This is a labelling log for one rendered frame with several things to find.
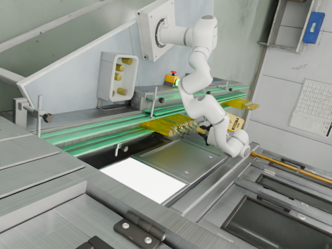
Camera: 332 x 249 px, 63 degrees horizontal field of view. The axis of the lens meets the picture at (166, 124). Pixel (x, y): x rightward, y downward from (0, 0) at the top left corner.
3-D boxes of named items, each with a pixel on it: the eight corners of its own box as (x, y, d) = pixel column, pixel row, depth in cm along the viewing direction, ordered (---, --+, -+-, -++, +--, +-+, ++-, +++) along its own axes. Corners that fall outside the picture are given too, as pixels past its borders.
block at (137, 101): (129, 107, 146) (139, 110, 142) (131, 90, 143) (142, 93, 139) (133, 106, 149) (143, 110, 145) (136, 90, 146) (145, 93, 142)
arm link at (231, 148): (217, 109, 126) (240, 138, 135) (200, 130, 123) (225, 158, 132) (228, 110, 119) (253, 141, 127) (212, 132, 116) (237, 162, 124)
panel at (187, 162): (52, 193, 96) (123, 242, 80) (53, 186, 95) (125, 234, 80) (177, 140, 171) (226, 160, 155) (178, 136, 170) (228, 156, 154)
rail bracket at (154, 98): (138, 114, 143) (157, 121, 137) (144, 83, 138) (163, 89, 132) (142, 113, 145) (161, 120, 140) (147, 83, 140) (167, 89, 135)
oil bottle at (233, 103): (221, 103, 253) (250, 112, 240) (223, 98, 252) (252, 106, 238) (224, 103, 258) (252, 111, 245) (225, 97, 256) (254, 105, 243)
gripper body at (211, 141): (228, 150, 144) (212, 142, 151) (233, 132, 141) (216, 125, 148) (220, 152, 139) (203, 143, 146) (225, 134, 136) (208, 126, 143)
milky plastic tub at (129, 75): (96, 97, 131) (109, 102, 127) (102, 51, 125) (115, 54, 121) (120, 95, 146) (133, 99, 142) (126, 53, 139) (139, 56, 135)
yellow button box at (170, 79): (163, 84, 180) (172, 87, 176) (165, 73, 178) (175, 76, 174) (168, 84, 186) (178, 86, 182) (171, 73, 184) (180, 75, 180)
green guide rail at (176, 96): (146, 98, 144) (158, 102, 140) (146, 96, 144) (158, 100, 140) (242, 85, 290) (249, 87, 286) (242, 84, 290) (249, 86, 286)
